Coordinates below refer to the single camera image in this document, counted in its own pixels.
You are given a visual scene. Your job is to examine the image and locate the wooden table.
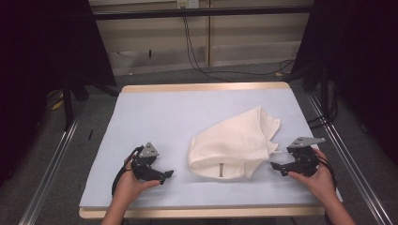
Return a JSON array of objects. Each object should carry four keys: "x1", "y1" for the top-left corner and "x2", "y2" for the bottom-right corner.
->
[{"x1": 78, "y1": 82, "x2": 327, "y2": 219}]

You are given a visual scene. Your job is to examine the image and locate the black metal stand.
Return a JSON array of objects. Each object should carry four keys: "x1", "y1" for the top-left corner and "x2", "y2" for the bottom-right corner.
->
[
  {"x1": 283, "y1": 60, "x2": 333, "y2": 121},
  {"x1": 60, "y1": 76, "x2": 120, "y2": 131}
]

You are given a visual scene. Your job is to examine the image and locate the hand-held gripper black cable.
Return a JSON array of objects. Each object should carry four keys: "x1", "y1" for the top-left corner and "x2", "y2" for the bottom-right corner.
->
[
  {"x1": 111, "y1": 145, "x2": 144, "y2": 197},
  {"x1": 315, "y1": 154, "x2": 340, "y2": 188}
]

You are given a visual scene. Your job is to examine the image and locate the left hand-held gripper black cable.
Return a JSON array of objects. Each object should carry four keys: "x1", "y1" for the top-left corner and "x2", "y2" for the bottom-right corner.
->
[{"x1": 111, "y1": 145, "x2": 144, "y2": 197}]

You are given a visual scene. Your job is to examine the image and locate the white mesh laundry bag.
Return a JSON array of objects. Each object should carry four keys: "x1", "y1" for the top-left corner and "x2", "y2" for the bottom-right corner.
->
[{"x1": 187, "y1": 106, "x2": 282, "y2": 181}]

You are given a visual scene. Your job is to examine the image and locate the black curtain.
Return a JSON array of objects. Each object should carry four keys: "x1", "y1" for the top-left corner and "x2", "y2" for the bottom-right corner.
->
[
  {"x1": 292, "y1": 0, "x2": 398, "y2": 165},
  {"x1": 0, "y1": 0, "x2": 117, "y2": 187}
]

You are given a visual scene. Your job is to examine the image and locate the black horizontal bar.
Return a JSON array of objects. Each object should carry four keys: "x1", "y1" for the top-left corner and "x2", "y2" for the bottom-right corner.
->
[{"x1": 93, "y1": 5, "x2": 314, "y2": 21}]

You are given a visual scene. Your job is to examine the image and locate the silver metal floor rail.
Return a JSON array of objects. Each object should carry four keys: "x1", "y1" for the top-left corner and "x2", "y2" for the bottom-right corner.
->
[
  {"x1": 18, "y1": 115, "x2": 81, "y2": 225},
  {"x1": 307, "y1": 93, "x2": 393, "y2": 225}
]

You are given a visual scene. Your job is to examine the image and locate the person's left hand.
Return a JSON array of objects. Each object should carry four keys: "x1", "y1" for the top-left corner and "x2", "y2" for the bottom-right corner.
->
[{"x1": 114, "y1": 156, "x2": 161, "y2": 207}]

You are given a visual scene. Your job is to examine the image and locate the white wall socket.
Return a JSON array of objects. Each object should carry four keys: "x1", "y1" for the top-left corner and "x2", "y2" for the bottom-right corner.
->
[{"x1": 176, "y1": 0, "x2": 200, "y2": 9}]

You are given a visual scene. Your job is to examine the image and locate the bundle of black cables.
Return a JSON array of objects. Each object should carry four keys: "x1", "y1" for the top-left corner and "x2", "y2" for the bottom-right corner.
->
[{"x1": 307, "y1": 87, "x2": 340, "y2": 129}]

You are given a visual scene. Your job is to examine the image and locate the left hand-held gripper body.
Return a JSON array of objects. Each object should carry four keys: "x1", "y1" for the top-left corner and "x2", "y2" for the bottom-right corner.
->
[{"x1": 130, "y1": 142, "x2": 164, "y2": 182}]

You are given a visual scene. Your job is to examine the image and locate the yellow tape strip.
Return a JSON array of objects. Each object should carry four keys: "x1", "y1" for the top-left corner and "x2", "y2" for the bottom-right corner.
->
[{"x1": 51, "y1": 98, "x2": 66, "y2": 112}]

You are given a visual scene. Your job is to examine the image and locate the light blue table mat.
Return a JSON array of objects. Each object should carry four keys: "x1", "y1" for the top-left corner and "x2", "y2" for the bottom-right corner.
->
[{"x1": 79, "y1": 88, "x2": 344, "y2": 209}]

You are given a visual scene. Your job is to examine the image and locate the person's right hand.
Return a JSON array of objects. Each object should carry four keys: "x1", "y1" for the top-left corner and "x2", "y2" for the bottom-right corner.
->
[{"x1": 287, "y1": 148, "x2": 338, "y2": 206}]

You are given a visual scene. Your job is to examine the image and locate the right hand-held gripper black cable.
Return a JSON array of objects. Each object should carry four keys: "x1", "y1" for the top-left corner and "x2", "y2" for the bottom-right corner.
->
[{"x1": 315, "y1": 154, "x2": 340, "y2": 188}]

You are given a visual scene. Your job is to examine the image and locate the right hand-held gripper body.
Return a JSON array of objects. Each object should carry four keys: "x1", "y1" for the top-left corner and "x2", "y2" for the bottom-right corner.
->
[{"x1": 285, "y1": 136, "x2": 327, "y2": 178}]

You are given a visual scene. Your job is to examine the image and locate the long black floor cable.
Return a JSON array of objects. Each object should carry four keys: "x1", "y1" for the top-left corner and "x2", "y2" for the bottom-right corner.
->
[{"x1": 182, "y1": 15, "x2": 296, "y2": 83}]

